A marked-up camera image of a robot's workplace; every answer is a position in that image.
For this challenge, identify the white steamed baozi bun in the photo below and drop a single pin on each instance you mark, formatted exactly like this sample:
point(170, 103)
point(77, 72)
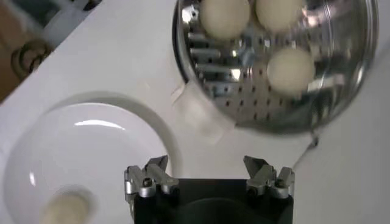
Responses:
point(65, 210)
point(278, 13)
point(291, 71)
point(224, 18)

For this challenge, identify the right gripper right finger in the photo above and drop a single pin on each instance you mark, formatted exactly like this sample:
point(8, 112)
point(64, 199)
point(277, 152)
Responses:
point(265, 181)

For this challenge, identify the white round plate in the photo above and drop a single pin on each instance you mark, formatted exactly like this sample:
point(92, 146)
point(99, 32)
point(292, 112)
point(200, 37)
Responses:
point(91, 152)

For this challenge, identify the stainless steel steamer basket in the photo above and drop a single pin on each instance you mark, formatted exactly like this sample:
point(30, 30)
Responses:
point(243, 91)

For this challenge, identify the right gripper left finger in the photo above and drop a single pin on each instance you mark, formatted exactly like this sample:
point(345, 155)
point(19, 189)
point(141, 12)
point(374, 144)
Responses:
point(152, 179)

